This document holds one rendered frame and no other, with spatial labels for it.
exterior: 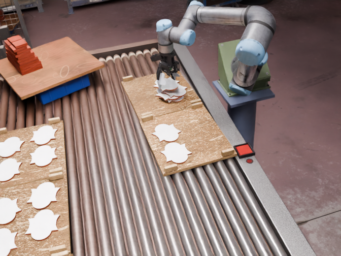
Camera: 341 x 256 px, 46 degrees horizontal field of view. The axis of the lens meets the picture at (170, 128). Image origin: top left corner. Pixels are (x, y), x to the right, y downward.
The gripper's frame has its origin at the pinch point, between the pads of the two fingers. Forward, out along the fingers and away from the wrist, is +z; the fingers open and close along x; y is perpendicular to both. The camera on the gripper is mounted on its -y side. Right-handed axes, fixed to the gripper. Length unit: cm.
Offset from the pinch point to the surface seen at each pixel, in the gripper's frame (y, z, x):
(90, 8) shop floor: -353, 102, 170
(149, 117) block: 9.0, 6.6, -20.9
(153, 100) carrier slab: -2.8, 8.5, -8.0
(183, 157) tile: 42, 8, -30
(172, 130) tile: 24.5, 7.6, -19.5
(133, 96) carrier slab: -14.1, 8.5, -12.6
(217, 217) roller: 74, 10, -42
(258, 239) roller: 91, 10, -40
